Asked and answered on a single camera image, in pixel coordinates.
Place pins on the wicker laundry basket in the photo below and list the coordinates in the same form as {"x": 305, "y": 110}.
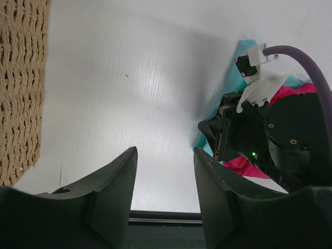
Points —
{"x": 24, "y": 26}

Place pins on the pink t-shirt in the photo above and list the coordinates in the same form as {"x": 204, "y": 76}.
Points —
{"x": 242, "y": 166}

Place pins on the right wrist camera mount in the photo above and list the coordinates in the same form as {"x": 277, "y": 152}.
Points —
{"x": 263, "y": 74}

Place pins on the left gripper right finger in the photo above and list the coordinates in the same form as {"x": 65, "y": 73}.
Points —
{"x": 238, "y": 213}

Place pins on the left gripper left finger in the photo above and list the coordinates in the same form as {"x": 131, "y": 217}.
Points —
{"x": 92, "y": 212}

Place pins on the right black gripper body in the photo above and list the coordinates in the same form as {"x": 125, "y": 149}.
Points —
{"x": 286, "y": 140}

